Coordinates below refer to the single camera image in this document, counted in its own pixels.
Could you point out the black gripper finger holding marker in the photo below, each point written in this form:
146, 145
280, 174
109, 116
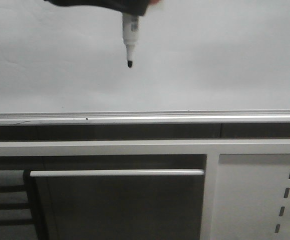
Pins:
132, 7

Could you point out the white black-tip whiteboard marker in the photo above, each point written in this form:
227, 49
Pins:
130, 33

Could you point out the white perforated side panel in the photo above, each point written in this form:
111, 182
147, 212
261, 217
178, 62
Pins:
252, 197

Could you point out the white whiteboard with aluminium frame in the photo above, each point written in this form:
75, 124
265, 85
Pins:
196, 61

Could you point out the white metal workbench frame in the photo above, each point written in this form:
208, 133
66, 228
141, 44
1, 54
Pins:
211, 148

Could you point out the dark panel with white rail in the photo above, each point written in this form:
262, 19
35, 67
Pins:
133, 204

